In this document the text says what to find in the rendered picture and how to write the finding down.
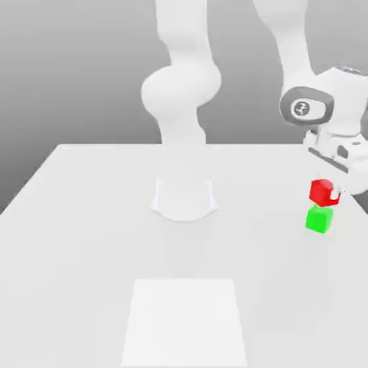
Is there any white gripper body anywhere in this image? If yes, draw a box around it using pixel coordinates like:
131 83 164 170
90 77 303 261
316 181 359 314
306 146 368 197

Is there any small red cube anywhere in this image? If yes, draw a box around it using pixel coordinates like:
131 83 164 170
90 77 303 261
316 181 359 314
308 178 343 208

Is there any small green cube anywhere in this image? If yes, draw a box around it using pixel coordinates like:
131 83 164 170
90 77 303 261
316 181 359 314
304 204 335 234

